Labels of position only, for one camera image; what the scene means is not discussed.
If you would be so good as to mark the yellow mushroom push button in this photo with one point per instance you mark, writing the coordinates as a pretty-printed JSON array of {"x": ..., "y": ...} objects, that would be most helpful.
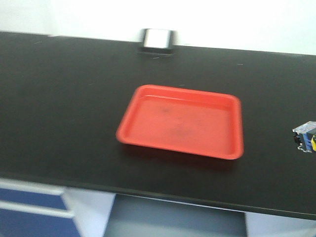
[{"x": 305, "y": 137}]

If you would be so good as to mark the red plastic tray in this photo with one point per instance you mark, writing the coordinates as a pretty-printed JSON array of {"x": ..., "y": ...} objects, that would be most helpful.
[{"x": 184, "y": 120}]

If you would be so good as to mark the white socket black housing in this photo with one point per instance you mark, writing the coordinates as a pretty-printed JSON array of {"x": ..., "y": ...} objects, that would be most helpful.
[{"x": 157, "y": 41}]

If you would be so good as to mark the blue drawer bench cabinet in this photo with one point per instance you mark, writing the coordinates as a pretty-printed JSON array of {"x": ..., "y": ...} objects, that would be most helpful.
[{"x": 29, "y": 209}]

